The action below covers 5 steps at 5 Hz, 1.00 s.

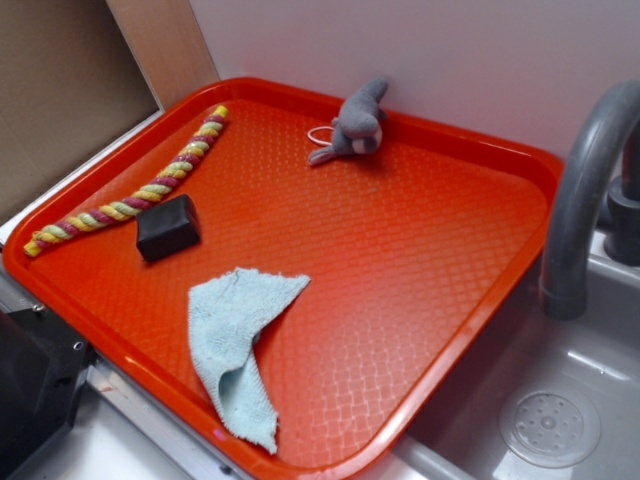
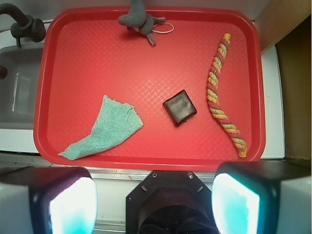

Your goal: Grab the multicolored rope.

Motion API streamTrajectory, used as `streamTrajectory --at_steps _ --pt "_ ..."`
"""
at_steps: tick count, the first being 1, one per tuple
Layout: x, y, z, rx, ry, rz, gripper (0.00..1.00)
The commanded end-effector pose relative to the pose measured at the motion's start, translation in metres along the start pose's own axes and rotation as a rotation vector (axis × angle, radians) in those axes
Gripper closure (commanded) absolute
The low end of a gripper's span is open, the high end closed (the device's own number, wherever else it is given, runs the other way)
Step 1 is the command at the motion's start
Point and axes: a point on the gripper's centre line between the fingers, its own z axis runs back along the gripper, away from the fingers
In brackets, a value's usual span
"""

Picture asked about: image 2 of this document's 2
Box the multicolored twisted rope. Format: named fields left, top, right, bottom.
left=206, top=33, right=248, bottom=159

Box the white rubber band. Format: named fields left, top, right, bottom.
left=152, top=22, right=175, bottom=34

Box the teal knitted cloth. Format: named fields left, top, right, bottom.
left=58, top=95, right=143, bottom=160

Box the red plastic tray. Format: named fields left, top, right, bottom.
left=34, top=7, right=265, bottom=172

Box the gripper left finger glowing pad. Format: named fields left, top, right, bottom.
left=0, top=166, right=98, bottom=234

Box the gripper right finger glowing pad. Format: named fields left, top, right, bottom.
left=212, top=160, right=312, bottom=234

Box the dark grey faucet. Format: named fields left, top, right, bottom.
left=0, top=3, right=46, bottom=48

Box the grey sink basin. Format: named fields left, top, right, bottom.
left=0, top=45, right=43, bottom=130

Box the grey plush toy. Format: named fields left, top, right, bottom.
left=117, top=0, right=166, bottom=46

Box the dark brown square block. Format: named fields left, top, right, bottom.
left=163, top=90, right=197, bottom=127

